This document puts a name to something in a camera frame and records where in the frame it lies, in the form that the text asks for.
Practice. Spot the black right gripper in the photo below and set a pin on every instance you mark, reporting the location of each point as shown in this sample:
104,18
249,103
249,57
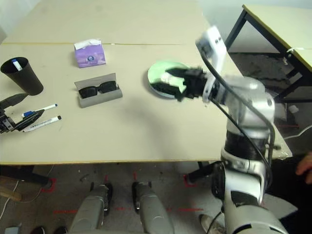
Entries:
195,83

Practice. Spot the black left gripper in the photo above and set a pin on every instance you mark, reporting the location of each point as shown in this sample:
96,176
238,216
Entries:
6,124

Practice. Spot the green plate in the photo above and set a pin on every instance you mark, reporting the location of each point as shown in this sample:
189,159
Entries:
158,70

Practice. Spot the black-capped printed white marker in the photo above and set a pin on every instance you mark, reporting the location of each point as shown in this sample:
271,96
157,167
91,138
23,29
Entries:
44,123

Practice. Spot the black sunglasses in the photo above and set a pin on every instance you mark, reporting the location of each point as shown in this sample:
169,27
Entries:
87,92

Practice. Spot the grey glasses case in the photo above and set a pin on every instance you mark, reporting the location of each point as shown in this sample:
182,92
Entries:
102,98

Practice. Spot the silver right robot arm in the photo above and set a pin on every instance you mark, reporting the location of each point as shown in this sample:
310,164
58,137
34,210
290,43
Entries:
248,97

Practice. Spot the bystander bare hand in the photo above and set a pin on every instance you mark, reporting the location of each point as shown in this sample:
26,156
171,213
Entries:
304,168

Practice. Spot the blue-capped white marker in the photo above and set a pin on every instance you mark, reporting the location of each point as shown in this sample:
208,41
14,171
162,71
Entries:
16,65
46,107

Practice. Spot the black cup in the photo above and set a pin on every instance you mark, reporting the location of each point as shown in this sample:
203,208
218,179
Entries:
26,80

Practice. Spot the wooden block on floor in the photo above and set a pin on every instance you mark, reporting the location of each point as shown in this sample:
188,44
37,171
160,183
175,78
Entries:
9,195

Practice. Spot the purple tissue pack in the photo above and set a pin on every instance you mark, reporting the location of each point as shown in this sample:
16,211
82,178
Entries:
90,57

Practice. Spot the grey box on floor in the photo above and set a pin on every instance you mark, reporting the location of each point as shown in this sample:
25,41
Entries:
12,230

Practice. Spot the black bystander shoe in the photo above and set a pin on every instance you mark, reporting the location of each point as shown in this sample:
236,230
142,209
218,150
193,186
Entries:
61,230
39,230

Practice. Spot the grey robot left leg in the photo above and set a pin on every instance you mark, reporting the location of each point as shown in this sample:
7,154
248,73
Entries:
92,209

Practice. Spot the grey robot leg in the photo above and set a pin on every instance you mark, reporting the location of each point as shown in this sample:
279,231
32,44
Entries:
153,212
92,209

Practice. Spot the grey robot right leg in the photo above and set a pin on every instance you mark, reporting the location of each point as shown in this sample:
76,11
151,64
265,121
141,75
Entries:
153,212

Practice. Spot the white bystander shoe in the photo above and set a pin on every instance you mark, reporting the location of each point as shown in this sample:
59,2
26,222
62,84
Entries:
209,223

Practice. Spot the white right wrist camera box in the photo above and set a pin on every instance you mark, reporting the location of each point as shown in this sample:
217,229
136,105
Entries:
214,46

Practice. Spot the neighbouring table with metal frame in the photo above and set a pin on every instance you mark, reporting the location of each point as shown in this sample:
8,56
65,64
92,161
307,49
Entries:
268,22

